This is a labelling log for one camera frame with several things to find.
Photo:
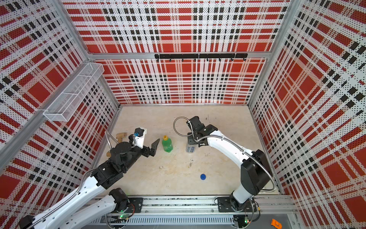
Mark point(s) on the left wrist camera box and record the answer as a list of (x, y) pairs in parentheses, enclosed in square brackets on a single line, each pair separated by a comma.
[(138, 137)]

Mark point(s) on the clear small water bottle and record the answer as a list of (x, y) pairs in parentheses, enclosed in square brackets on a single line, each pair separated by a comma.
[(191, 144)]

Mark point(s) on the white wire mesh shelf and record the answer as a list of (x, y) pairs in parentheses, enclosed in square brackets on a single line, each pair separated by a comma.
[(65, 105)]

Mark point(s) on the green plastic soda bottle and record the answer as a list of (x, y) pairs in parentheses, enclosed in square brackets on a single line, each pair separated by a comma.
[(167, 145)]

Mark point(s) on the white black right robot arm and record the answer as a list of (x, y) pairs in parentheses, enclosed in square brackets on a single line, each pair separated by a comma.
[(255, 172)]

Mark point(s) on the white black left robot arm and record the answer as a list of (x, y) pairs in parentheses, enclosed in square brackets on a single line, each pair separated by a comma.
[(128, 155)]

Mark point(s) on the black wall hook rail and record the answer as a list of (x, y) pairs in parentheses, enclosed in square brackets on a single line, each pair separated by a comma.
[(201, 56)]

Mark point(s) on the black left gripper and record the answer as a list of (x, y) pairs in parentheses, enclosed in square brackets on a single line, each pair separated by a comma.
[(147, 152)]

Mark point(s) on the orange tool on floor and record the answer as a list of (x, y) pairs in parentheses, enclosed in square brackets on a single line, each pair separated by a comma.
[(276, 224)]

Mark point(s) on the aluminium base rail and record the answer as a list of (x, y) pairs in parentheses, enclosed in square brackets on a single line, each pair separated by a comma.
[(201, 210)]

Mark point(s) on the wooden double roller tool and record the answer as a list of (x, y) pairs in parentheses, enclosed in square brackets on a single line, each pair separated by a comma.
[(118, 139)]

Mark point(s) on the left metal flex conduit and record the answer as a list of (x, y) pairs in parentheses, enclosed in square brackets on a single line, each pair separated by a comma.
[(68, 213)]

